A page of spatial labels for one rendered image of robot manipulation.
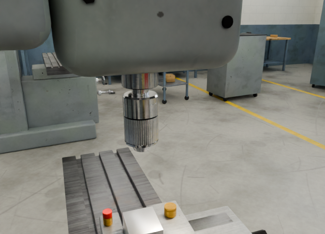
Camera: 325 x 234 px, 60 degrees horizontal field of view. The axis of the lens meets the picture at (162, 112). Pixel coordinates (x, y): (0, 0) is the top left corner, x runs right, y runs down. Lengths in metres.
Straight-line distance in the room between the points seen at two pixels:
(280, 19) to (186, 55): 9.02
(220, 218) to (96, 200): 0.33
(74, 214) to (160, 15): 0.58
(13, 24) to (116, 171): 0.71
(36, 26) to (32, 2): 0.02
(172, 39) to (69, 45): 0.09
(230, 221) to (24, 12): 0.51
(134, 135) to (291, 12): 9.25
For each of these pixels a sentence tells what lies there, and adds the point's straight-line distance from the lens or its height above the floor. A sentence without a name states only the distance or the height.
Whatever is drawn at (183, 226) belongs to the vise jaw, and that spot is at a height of 1.03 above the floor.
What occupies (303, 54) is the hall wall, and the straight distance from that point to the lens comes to 10.09.
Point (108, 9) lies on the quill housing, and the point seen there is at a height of 1.37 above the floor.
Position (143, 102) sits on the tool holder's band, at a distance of 0.35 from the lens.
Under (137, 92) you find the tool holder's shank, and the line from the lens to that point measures 0.36.
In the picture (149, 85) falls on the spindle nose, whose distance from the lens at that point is 0.35.
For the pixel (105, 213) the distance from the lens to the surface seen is 0.51.
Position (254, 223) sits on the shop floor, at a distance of 2.22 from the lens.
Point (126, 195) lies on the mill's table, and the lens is 0.78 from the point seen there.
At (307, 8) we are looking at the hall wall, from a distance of 9.96.
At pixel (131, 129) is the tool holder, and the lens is 0.37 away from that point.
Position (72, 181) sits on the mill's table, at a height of 0.92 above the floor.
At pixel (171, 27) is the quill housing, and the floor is 1.36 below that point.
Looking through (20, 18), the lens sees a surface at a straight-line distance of 0.23.
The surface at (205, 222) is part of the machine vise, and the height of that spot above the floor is 0.99.
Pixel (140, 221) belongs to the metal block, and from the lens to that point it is 0.48.
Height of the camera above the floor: 1.36
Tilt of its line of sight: 18 degrees down
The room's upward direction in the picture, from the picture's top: straight up
